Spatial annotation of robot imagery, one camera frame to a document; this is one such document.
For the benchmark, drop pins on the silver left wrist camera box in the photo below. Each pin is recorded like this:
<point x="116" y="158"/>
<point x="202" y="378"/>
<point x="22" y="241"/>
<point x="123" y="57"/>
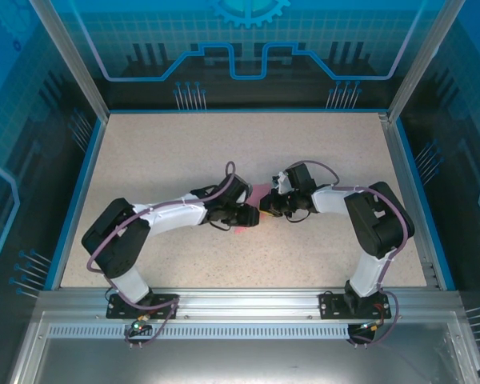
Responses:
<point x="249" y="189"/>

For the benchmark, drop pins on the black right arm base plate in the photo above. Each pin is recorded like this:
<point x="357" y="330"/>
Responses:
<point x="332" y="306"/>

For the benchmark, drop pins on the aluminium frame post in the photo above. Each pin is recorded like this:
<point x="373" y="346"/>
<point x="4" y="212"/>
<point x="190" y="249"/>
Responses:
<point x="76" y="68"/>
<point x="420" y="68"/>

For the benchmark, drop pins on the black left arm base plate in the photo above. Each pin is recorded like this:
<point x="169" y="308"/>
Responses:
<point x="116" y="309"/>

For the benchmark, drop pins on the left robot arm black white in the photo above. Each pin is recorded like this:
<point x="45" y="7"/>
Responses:
<point x="116" y="240"/>

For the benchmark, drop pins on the shiny metal sheet panel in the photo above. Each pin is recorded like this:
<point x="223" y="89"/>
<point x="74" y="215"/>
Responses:
<point x="240" y="362"/>

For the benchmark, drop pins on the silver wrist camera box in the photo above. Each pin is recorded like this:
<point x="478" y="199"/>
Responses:
<point x="249" y="189"/>
<point x="281" y="184"/>

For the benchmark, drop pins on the pink square paper sheet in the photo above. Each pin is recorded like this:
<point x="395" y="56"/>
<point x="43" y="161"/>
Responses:
<point x="261" y="194"/>

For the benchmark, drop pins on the aluminium side rail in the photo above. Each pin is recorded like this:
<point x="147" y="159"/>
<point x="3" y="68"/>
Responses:
<point x="408" y="180"/>

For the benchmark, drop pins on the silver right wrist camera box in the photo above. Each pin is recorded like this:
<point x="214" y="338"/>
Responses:
<point x="281" y="184"/>

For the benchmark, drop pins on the blue table border strip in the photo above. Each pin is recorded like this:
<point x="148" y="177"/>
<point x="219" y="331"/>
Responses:
<point x="428" y="208"/>
<point x="74" y="208"/>

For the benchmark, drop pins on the long aluminium base rail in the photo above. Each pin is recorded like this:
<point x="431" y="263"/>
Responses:
<point x="244" y="302"/>

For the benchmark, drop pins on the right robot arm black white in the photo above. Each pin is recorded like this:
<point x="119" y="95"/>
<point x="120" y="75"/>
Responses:
<point x="380" y="228"/>

